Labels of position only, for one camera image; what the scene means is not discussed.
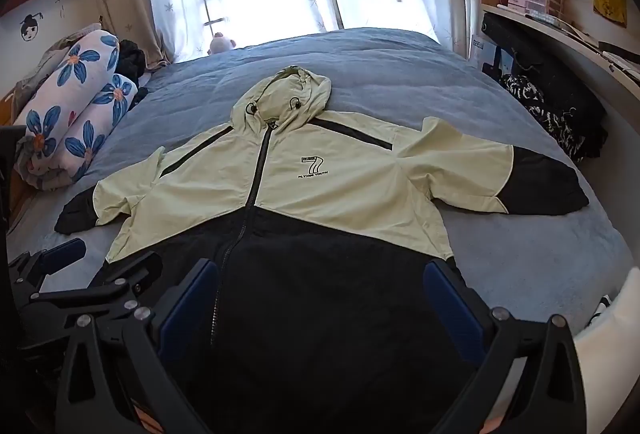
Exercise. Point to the white round bed frame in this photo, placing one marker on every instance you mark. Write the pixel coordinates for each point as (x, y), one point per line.
(605, 339)

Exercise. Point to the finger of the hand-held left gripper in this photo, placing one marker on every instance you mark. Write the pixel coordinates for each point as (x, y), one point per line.
(135, 271)
(60, 254)

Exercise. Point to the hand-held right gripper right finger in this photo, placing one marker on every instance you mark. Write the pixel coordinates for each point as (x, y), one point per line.
(450, 311)

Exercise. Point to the white blue cardboard box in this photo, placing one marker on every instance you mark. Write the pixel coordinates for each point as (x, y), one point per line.
(482, 54)

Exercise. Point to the pink plush toy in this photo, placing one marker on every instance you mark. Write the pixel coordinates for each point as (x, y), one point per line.
(221, 44)

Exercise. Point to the pale green black hooded jacket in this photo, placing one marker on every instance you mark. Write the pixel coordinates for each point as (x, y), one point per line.
(320, 194)

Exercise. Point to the white curved desk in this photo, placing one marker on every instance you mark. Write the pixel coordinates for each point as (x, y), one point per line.
(600, 59)

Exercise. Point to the blue-grey bed blanket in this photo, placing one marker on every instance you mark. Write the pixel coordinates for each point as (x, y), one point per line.
(380, 64)

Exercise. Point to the rolled blue floral quilt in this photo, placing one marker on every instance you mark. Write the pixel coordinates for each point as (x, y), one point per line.
(75, 79)

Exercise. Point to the cartoon face wall sticker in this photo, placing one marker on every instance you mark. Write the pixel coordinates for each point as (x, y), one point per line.
(31, 28)

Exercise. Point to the dark clothes pile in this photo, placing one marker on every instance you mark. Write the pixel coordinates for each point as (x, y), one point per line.
(131, 59)

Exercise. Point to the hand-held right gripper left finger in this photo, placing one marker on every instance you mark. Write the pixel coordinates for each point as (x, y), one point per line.
(186, 314)

